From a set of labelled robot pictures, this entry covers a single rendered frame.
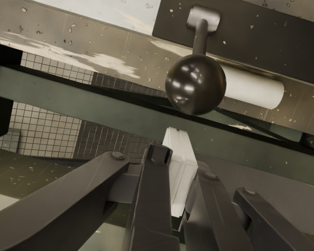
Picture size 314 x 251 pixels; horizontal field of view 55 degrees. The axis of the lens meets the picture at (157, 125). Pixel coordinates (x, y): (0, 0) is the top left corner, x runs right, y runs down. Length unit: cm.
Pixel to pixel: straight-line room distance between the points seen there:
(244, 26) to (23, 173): 29
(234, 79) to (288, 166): 17
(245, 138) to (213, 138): 4
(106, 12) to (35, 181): 21
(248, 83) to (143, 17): 12
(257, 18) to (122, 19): 12
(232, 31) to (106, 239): 24
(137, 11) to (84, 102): 15
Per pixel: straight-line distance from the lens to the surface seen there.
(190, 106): 18
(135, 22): 29
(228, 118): 124
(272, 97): 32
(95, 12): 30
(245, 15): 29
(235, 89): 31
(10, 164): 42
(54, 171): 41
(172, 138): 18
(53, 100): 41
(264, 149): 42
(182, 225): 16
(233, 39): 29
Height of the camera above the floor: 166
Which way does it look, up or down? 32 degrees down
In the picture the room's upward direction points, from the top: 81 degrees counter-clockwise
